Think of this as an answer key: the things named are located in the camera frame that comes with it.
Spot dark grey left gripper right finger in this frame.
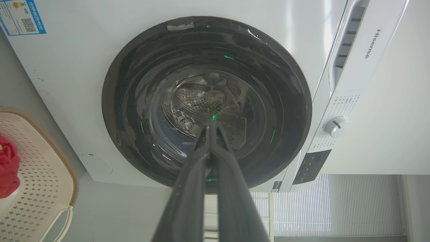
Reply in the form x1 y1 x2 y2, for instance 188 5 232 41
210 121 270 242

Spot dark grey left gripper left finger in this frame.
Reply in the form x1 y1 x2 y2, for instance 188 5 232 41
152 122 213 242

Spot cream perforated laundry basket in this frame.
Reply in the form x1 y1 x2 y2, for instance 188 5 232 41
0 107 79 242

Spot white window blinds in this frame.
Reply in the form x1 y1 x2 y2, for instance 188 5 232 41
250 174 403 237

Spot white round control dial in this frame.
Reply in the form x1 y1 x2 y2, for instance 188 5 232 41
324 116 350 138

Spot round dark washing machine door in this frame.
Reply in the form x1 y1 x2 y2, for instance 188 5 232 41
101 16 312 189

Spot strip of clear tape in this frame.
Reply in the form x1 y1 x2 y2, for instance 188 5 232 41
167 22 195 32

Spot white Hisense washing machine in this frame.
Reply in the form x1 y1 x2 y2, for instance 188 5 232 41
0 0 430 193

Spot red garment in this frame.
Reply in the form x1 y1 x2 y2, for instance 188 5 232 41
0 135 21 199

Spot blue energy label sticker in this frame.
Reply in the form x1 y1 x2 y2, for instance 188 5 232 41
0 0 47 36

